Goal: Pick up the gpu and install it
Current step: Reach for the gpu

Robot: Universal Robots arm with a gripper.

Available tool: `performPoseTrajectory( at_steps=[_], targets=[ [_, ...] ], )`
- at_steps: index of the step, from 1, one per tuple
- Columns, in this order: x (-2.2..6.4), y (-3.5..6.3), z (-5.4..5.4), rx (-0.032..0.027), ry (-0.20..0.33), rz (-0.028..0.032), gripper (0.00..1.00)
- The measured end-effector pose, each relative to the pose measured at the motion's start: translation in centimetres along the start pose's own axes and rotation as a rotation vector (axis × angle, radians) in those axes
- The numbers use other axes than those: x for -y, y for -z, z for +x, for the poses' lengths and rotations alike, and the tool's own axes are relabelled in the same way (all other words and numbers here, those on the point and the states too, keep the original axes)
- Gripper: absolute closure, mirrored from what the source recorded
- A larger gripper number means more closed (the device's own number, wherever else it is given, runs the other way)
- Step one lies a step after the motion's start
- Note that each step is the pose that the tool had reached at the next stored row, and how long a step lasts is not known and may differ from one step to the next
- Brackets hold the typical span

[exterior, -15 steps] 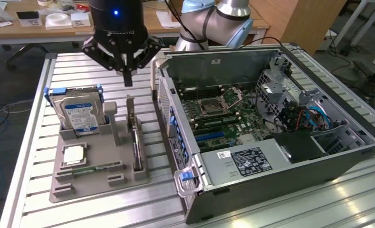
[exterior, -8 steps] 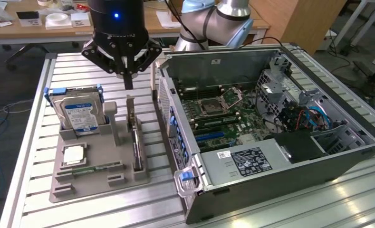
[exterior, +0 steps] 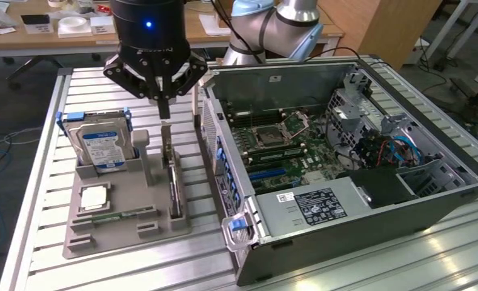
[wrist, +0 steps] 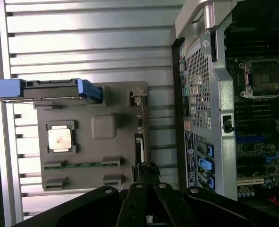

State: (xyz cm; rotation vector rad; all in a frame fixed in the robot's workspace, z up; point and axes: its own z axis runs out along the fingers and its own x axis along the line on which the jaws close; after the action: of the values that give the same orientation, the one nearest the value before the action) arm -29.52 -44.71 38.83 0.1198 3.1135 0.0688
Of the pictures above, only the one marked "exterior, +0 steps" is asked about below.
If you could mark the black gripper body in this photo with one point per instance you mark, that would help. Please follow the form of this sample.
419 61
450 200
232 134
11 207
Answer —
149 36

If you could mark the graphics card with black shroud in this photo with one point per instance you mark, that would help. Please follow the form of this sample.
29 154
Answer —
173 188

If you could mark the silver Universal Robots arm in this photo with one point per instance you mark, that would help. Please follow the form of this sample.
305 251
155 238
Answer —
291 15

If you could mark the white cube box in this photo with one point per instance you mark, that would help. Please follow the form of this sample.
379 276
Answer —
100 25

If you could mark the white paper stack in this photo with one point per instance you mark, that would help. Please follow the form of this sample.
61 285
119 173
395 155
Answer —
213 25

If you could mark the flat white box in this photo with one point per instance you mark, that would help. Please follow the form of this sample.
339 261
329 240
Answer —
75 34

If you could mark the white tape roll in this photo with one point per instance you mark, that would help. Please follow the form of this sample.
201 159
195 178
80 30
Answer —
72 22

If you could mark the black RAM slot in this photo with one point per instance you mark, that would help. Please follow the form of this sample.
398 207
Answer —
256 115
259 122

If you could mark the black office chair base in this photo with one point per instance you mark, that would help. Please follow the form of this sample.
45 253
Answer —
28 65

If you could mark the small beige tape roll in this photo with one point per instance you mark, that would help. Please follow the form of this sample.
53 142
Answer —
55 3

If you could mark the white box with black top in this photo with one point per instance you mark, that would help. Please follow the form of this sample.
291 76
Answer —
36 24

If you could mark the blue slot clip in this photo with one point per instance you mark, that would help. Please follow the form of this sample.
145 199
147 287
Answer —
223 157
231 182
227 171
235 193

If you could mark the CPU socket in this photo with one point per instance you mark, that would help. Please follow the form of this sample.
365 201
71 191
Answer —
271 138

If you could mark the metal socket cover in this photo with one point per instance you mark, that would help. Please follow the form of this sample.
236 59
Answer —
301 113

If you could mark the green RAM stick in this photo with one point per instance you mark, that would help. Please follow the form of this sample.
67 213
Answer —
112 216
276 154

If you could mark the white card with red print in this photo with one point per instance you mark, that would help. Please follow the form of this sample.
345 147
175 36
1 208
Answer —
0 31

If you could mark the blue expansion slot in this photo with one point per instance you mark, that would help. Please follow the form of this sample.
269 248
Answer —
267 173

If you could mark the grey parts rack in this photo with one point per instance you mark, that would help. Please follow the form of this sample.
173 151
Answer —
133 194

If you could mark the green motherboard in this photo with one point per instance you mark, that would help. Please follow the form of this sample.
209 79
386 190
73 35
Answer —
303 157

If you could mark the silver CPU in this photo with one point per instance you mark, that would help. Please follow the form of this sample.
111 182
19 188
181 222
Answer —
95 198

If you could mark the tall silver disk bay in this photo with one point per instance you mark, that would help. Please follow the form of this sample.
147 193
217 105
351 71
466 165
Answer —
351 121

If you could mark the silver chipset heatsink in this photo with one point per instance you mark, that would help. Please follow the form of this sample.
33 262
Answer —
312 178

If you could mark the wooden cabinet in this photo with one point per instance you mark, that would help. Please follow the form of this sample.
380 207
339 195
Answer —
383 24

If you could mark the blue case latch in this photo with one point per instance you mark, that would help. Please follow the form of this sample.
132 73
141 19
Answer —
237 225

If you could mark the grey power supply unit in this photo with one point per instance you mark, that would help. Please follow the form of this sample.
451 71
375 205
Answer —
279 218

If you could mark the black plastic shroud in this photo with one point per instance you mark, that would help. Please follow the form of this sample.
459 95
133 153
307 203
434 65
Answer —
379 188

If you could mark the white table leg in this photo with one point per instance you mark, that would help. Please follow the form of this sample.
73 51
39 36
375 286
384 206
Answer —
448 30

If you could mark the open black PC case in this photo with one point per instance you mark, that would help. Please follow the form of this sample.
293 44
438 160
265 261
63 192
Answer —
343 242

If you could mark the low silver disk bay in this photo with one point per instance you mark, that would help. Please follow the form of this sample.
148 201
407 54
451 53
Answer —
432 179

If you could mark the hard disk with blue bracket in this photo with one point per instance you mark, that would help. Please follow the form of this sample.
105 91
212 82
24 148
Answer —
100 145

